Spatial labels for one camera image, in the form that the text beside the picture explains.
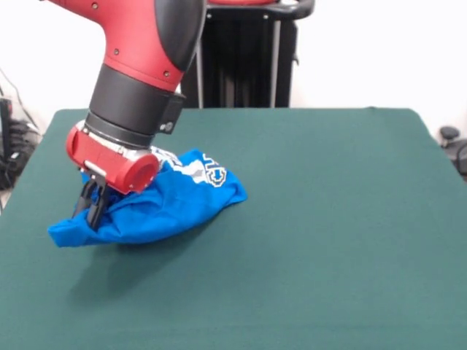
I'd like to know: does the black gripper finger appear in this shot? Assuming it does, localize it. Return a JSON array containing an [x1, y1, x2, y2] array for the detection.
[[87, 184, 110, 231], [72, 179, 98, 219]]

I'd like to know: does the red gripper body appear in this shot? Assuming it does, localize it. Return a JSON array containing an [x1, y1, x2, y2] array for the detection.
[[65, 123, 161, 195]]

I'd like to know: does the blue printed shirt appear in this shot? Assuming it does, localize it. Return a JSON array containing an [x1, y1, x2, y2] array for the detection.
[[47, 145, 249, 249]]

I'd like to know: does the black box device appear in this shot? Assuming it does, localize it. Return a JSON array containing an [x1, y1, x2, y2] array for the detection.
[[0, 97, 14, 158]]

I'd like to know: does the dark green table cloth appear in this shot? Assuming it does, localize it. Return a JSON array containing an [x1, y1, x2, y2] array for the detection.
[[0, 106, 467, 350]]

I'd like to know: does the black office chair base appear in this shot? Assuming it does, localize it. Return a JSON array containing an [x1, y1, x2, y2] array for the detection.
[[439, 125, 467, 183]]

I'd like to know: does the black cable tangle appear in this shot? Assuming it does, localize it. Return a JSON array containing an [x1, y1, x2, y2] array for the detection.
[[0, 67, 43, 191]]

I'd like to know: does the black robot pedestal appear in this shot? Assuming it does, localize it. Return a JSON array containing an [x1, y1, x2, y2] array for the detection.
[[180, 0, 315, 109]]

